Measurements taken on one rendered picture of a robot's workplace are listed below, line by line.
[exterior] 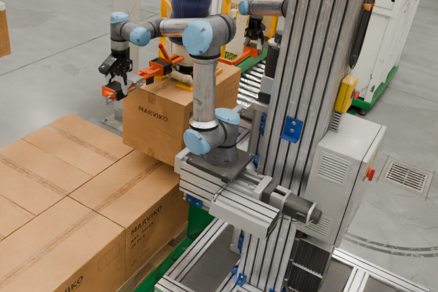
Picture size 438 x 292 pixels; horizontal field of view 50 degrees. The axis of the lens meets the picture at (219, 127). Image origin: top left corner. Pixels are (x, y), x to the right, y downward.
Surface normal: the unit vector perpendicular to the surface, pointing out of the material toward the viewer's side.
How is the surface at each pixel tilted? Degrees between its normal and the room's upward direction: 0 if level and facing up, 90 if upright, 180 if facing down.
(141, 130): 90
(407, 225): 0
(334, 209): 90
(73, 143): 0
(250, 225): 90
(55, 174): 0
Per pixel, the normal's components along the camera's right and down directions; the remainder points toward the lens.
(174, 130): -0.51, 0.41
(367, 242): 0.11, -0.84
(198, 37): -0.62, 0.23
